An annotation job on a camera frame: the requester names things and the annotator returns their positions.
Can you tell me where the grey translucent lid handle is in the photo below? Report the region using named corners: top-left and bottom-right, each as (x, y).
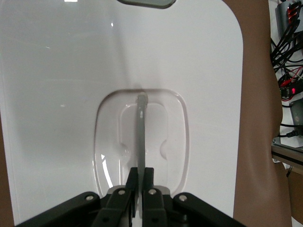
top-left (134, 92), bottom-right (150, 172)

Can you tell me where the brown table cover mat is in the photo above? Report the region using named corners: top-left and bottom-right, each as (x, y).
top-left (0, 0), bottom-right (298, 227)

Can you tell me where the grey lid latch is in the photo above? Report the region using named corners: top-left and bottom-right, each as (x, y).
top-left (116, 0), bottom-right (177, 9)

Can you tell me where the grey electronics box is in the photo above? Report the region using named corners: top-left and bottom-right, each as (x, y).
top-left (274, 0), bottom-right (303, 33)

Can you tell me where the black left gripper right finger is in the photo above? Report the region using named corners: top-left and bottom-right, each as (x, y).
top-left (141, 166), bottom-right (248, 227)

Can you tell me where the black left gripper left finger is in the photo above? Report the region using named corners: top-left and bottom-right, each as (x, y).
top-left (14, 166), bottom-right (140, 227)

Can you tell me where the small circuit board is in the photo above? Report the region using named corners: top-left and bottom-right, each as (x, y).
top-left (279, 80), bottom-right (303, 102)

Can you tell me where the white plastic box lid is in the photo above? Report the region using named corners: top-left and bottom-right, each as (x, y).
top-left (0, 0), bottom-right (244, 227)

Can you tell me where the black cable bundle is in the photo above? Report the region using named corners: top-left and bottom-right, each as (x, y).
top-left (269, 21), bottom-right (303, 82)

